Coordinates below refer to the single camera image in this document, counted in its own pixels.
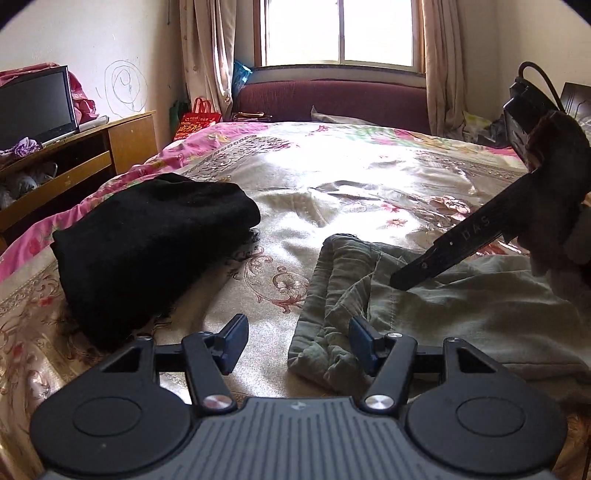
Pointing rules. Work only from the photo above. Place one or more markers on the red shopping bag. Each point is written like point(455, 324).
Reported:
point(200, 117)

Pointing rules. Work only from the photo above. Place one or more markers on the folded black garment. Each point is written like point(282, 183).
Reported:
point(134, 255)

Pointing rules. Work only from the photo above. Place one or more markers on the bright window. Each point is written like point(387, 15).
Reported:
point(361, 34)

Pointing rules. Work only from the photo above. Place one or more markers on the black television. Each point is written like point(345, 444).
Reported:
point(38, 106)

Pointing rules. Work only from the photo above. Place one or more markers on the wooden tv cabinet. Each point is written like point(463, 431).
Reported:
point(40, 180)

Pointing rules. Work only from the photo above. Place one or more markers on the left beige curtain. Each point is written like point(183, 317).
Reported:
point(207, 30)

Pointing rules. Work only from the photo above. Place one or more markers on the floral satin bedspread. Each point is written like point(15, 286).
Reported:
point(310, 181)

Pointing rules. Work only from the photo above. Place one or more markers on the right beige curtain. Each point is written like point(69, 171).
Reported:
point(444, 67)

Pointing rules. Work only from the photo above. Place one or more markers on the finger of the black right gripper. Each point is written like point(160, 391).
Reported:
point(503, 216)

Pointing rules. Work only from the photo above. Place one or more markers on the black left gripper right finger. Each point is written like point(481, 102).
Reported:
point(388, 359)

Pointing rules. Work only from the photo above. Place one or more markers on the pink cloth behind tv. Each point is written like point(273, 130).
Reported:
point(84, 108)

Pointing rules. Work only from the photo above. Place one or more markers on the blue plastic bag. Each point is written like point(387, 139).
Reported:
point(240, 76)

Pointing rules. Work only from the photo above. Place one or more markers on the black bag by bed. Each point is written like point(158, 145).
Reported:
point(496, 134)

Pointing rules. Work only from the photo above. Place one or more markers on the beige curtain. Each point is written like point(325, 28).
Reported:
point(444, 67)
point(207, 30)

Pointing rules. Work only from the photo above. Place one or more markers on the maroon sofa bench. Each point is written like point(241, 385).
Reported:
point(388, 105)

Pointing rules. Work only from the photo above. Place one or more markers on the right hand in brown glove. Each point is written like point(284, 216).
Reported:
point(557, 226)

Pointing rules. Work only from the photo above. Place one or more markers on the dark wooden headboard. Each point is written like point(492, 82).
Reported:
point(576, 100)

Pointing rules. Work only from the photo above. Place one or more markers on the olive green pants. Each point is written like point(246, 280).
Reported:
point(494, 302)

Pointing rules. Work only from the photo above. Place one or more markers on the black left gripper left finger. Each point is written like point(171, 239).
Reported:
point(208, 358)

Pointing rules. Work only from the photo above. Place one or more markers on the purple cloth on cabinet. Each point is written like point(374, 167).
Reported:
point(21, 149)

